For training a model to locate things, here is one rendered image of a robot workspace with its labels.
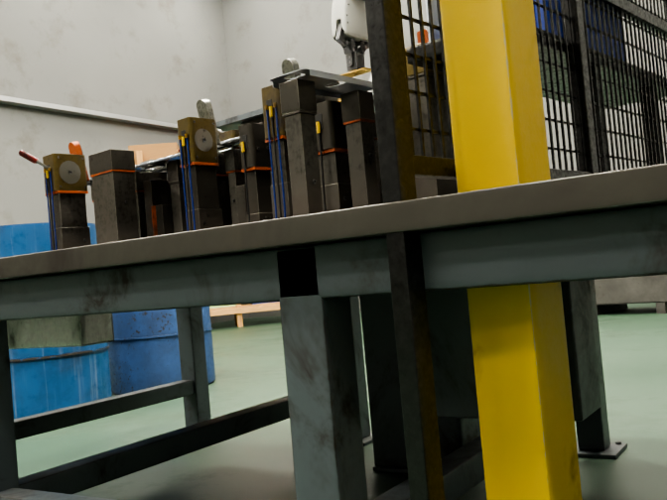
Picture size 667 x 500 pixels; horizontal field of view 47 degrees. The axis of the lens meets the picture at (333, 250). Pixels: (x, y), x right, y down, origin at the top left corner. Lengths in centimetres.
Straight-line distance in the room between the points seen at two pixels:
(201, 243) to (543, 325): 51
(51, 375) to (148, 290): 269
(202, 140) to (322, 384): 104
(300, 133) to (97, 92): 1005
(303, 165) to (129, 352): 343
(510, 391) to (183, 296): 54
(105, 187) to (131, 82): 963
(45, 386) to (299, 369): 294
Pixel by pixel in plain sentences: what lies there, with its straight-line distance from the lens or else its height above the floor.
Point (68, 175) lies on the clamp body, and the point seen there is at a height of 99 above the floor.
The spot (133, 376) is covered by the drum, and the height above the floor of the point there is 11.
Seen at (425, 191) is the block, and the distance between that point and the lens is 157.
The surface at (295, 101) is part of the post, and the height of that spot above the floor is 94.
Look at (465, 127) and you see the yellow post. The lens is 110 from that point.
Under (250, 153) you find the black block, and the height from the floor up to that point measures 92.
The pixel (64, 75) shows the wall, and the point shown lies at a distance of 1116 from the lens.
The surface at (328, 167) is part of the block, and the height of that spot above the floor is 84.
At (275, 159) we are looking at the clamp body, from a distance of 173.
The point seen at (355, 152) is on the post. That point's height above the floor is 86.
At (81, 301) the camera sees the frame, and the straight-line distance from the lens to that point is 146.
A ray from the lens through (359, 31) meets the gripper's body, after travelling 194.
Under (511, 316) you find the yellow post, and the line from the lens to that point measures 107.
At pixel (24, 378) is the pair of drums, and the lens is 402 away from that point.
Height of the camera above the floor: 61
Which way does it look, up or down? 2 degrees up
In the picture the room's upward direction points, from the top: 5 degrees counter-clockwise
